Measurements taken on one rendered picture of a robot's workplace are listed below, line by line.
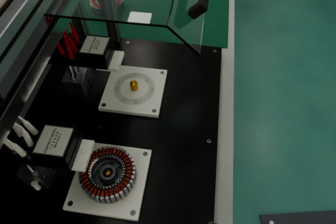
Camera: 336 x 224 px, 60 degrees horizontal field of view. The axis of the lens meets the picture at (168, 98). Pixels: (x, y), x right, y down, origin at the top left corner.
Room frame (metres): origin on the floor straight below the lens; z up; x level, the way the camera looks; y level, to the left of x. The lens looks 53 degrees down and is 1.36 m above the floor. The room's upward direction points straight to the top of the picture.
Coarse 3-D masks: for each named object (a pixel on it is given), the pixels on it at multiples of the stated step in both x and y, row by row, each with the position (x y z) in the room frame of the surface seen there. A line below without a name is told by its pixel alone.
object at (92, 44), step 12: (96, 36) 0.51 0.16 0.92; (84, 48) 0.47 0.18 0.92; (96, 48) 0.47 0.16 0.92; (108, 48) 0.48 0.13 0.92; (60, 60) 0.46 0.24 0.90; (72, 60) 0.46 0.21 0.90; (84, 60) 0.45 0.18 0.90; (96, 60) 0.45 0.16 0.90; (108, 60) 0.46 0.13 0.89; (120, 60) 0.48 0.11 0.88; (72, 72) 0.47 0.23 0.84
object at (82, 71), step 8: (80, 72) 0.49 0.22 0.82; (88, 72) 0.50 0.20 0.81; (64, 80) 0.46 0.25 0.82; (72, 80) 0.46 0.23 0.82; (80, 80) 0.46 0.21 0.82; (88, 80) 0.49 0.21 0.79; (64, 88) 0.46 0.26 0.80; (72, 88) 0.46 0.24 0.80; (80, 88) 0.45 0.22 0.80; (88, 88) 0.48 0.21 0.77
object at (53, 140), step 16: (48, 128) 0.27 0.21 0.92; (64, 128) 0.27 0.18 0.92; (48, 144) 0.24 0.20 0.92; (64, 144) 0.24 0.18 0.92; (80, 144) 0.26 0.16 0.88; (0, 160) 0.22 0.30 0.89; (16, 160) 0.22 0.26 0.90; (32, 160) 0.22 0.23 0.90; (48, 160) 0.21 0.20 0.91; (64, 160) 0.21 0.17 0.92; (80, 160) 0.23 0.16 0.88
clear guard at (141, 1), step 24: (72, 0) 0.44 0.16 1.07; (96, 0) 0.44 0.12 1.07; (120, 0) 0.44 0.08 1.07; (144, 0) 0.44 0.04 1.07; (168, 0) 0.44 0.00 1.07; (192, 0) 0.48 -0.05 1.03; (144, 24) 0.38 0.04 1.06; (168, 24) 0.37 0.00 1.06; (192, 24) 0.42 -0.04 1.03; (192, 48) 0.37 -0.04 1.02
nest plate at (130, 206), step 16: (96, 144) 0.31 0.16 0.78; (144, 160) 0.27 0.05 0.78; (96, 176) 0.24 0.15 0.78; (144, 176) 0.24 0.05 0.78; (80, 192) 0.20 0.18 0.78; (128, 192) 0.20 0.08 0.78; (64, 208) 0.17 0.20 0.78; (80, 208) 0.17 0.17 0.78; (96, 208) 0.17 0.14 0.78; (112, 208) 0.17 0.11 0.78; (128, 208) 0.17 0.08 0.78
